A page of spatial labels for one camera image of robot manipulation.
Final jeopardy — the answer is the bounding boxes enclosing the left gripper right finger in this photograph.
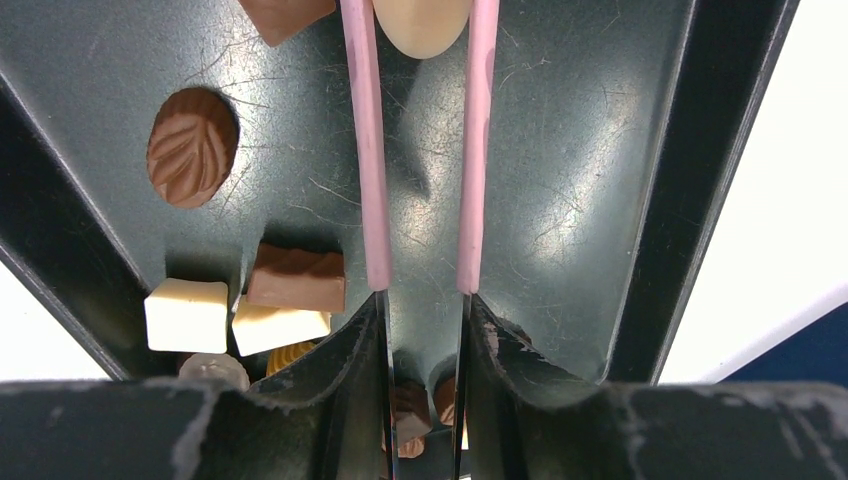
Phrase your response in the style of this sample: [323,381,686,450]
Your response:
[460,296,847,479]

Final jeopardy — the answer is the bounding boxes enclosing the pink silicone tongs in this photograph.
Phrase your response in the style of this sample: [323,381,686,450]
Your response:
[340,1,500,295]

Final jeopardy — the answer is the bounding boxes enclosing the white cube chocolate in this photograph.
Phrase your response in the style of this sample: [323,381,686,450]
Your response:
[144,278,229,354]

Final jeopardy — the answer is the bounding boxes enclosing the white oval chocolate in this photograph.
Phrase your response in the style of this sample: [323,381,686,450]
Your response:
[373,0,472,59]

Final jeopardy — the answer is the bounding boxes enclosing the brown rectangular chocolate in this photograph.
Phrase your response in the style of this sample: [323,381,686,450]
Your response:
[246,243,346,313]

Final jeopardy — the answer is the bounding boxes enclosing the white square chocolate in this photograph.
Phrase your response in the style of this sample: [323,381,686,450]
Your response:
[232,300,331,357]

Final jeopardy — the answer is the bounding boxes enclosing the brown leaf chocolate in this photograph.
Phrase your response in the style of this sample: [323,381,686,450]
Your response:
[146,87,240,209]

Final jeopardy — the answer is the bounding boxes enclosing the blue box lid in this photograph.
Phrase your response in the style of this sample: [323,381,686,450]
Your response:
[722,303,847,387]

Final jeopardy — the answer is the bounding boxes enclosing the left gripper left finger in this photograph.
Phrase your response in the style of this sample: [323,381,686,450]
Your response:
[1,292,393,479]

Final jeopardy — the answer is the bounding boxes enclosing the black chocolate tray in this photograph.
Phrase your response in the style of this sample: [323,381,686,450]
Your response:
[0,0,803,480]

